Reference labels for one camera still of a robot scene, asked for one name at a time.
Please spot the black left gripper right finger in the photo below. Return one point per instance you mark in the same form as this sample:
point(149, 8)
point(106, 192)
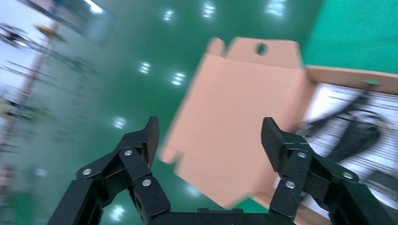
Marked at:
point(292, 155)

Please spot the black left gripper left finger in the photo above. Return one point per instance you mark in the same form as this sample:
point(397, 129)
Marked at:
point(136, 161)

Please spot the orange cardboard box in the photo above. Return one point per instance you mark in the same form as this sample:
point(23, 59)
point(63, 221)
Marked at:
point(230, 124)

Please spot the white printed paper sheet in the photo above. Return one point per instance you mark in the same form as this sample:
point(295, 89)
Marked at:
point(385, 149)

